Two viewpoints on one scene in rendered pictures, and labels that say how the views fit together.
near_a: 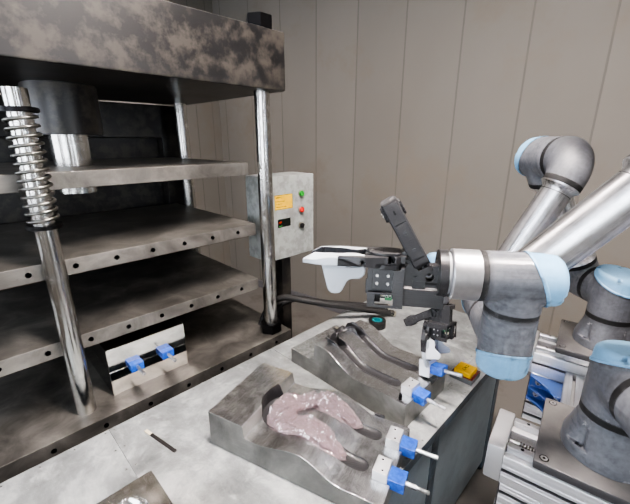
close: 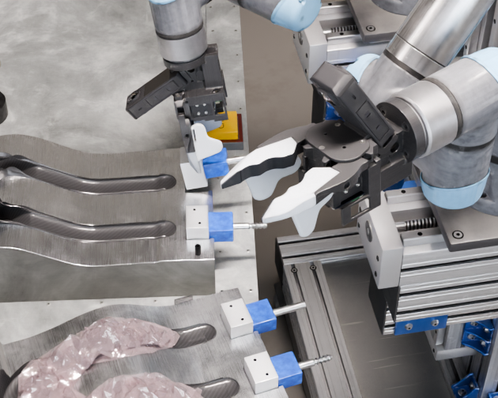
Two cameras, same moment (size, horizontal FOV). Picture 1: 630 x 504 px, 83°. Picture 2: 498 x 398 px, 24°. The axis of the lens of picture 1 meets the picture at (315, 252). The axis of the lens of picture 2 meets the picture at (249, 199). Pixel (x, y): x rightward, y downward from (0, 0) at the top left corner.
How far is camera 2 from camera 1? 0.87 m
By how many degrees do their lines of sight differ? 48
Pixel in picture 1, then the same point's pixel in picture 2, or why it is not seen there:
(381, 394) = (162, 264)
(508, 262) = (473, 91)
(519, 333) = (485, 155)
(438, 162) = not seen: outside the picture
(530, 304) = (496, 123)
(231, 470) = not seen: outside the picture
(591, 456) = not seen: outside the picture
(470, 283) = (446, 137)
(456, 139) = not seen: outside the picture
